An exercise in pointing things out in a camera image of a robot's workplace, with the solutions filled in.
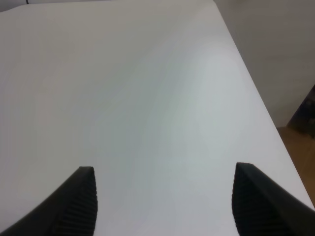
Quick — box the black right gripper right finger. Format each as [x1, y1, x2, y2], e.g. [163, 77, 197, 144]
[232, 162, 315, 236]

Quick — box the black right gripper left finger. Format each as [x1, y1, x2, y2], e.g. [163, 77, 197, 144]
[1, 167, 98, 236]

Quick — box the dark object beside table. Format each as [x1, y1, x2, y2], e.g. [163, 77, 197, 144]
[288, 86, 315, 139]

